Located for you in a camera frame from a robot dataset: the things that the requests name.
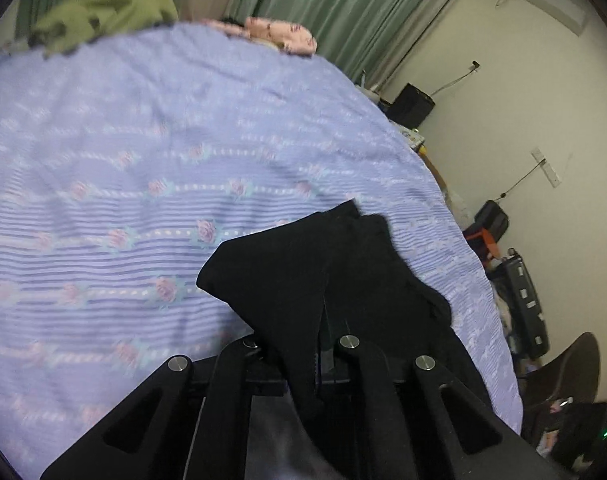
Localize black hard case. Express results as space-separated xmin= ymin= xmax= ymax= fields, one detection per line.
xmin=498 ymin=255 xmax=551 ymax=358

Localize printed cardboard box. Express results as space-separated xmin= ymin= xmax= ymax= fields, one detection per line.
xmin=393 ymin=122 xmax=427 ymax=153

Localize black pants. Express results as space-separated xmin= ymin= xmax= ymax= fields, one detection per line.
xmin=196 ymin=199 xmax=491 ymax=480

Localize pink printed cloth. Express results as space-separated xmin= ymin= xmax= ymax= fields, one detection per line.
xmin=204 ymin=16 xmax=318 ymax=57

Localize wall plug with cable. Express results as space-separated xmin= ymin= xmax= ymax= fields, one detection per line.
xmin=431 ymin=60 xmax=481 ymax=98

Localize white wall power strip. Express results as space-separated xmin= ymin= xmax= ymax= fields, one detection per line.
xmin=531 ymin=147 xmax=561 ymax=188

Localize white air conditioner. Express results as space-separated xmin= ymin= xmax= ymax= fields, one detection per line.
xmin=503 ymin=0 xmax=589 ymax=36

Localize white paper bag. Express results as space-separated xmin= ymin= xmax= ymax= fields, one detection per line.
xmin=361 ymin=75 xmax=384 ymax=103

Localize black chair backrest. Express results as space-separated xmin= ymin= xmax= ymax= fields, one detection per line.
xmin=523 ymin=332 xmax=601 ymax=411

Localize black floor appliance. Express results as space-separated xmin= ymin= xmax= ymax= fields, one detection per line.
xmin=391 ymin=82 xmax=437 ymax=128

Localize black hanging cable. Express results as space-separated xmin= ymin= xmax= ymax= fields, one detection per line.
xmin=498 ymin=162 xmax=547 ymax=201

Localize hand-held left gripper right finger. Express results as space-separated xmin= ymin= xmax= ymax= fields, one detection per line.
xmin=335 ymin=335 xmax=574 ymax=480

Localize black and orange backpack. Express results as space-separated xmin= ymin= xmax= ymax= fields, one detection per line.
xmin=463 ymin=200 xmax=511 ymax=266

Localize blue striped floral bedspread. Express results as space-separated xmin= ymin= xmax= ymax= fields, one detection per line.
xmin=0 ymin=20 xmax=524 ymax=480

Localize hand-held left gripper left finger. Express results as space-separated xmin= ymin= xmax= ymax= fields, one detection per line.
xmin=40 ymin=339 xmax=288 ymax=480

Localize green cloth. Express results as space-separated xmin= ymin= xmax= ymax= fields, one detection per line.
xmin=28 ymin=0 xmax=179 ymax=56

